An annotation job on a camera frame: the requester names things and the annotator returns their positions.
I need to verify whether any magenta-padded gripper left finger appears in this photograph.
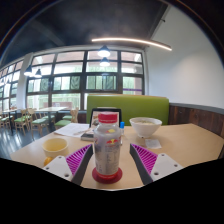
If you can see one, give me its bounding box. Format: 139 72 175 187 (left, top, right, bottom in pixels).
43 143 95 186

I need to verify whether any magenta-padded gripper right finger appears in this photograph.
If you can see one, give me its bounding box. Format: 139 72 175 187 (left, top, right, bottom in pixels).
129 143 184 186

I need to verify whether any red-capped clear drink bottle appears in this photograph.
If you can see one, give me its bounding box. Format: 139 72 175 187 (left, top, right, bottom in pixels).
93 112 122 181

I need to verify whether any small white paper napkin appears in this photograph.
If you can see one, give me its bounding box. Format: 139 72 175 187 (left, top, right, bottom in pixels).
144 138 163 150

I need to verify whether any white paper sheet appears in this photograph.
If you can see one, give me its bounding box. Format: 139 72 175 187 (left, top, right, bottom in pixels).
53 122 90 138

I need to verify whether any white ceramic bowl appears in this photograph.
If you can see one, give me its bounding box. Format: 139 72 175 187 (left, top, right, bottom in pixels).
129 116 163 139

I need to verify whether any flat round red coaster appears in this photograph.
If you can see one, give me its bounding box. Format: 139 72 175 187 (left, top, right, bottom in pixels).
91 166 123 185

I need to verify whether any dark notebook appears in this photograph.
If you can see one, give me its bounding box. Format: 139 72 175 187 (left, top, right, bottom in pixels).
80 129 96 142

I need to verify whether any small blue-capped bottle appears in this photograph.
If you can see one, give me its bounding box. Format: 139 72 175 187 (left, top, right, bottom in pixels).
119 121 126 136

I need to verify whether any wooden dining table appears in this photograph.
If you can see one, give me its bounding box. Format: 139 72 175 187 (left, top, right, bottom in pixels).
34 106 68 128
2 108 20 134

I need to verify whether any group of green-seated wooden chairs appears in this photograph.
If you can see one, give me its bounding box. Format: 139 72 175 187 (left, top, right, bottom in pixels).
0 107 80 135

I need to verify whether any green upholstered bench seat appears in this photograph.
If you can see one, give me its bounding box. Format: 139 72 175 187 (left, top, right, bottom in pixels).
86 94 170 127

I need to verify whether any black-framed tablet display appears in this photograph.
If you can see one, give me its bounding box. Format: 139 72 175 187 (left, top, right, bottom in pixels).
89 107 123 130

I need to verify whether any group of black pendant lamps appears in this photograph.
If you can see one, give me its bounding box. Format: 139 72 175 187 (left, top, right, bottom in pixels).
23 44 111 79

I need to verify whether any long curved ceiling light bar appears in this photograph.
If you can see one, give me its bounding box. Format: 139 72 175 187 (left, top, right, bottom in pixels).
91 36 173 52

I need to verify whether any cream mug with yellow handle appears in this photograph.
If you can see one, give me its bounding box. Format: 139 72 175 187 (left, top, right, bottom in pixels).
41 137 70 167

